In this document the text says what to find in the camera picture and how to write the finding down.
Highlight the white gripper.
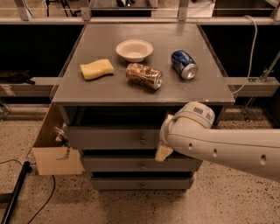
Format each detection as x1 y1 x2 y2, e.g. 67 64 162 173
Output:
155 114 175 162

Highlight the grey top drawer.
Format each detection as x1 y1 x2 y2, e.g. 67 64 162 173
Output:
64 126 159 150

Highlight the grey drawer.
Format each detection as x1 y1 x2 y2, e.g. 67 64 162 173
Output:
64 126 159 150
82 156 202 172
92 178 194 191

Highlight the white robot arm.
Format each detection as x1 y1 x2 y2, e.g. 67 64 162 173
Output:
155 101 280 182

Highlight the grey drawer cabinet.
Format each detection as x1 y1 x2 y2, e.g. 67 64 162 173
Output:
52 23 235 179

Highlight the grey middle drawer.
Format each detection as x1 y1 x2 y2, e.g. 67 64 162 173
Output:
82 156 202 172

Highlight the grey bottom drawer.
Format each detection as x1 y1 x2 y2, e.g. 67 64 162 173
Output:
92 178 194 191

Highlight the crushed brown can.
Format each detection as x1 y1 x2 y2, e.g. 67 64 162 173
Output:
126 63 163 90

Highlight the blue soda can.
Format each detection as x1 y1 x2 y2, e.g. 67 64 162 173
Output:
171 50 199 80

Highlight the white paper bowl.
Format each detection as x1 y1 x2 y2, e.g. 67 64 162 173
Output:
115 39 153 62

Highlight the yellow sponge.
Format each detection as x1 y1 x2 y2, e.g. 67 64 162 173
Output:
80 59 115 81

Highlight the crumpled trash in box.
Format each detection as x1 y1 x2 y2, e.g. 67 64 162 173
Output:
54 127 70 148

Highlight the cardboard box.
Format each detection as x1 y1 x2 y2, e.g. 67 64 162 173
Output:
32 105 84 175

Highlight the black bar on floor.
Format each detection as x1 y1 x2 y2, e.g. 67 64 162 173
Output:
0 161 32 224

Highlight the white hanging cable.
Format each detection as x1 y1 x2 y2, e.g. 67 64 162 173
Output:
232 14 259 96

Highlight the black floor cable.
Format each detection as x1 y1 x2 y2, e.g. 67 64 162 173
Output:
0 158 57 224

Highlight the metal railing frame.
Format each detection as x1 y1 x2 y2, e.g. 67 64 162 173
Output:
0 0 280 26

